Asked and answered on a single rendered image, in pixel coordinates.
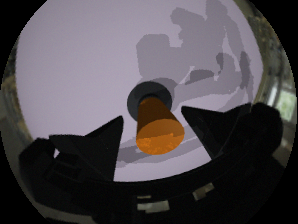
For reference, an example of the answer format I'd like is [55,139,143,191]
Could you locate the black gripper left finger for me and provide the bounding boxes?
[49,115,124,181]

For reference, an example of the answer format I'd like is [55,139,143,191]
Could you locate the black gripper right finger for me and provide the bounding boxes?
[181,103,251,160]

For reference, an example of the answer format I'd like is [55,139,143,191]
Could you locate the orange tapered knob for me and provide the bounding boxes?
[136,97,185,156]

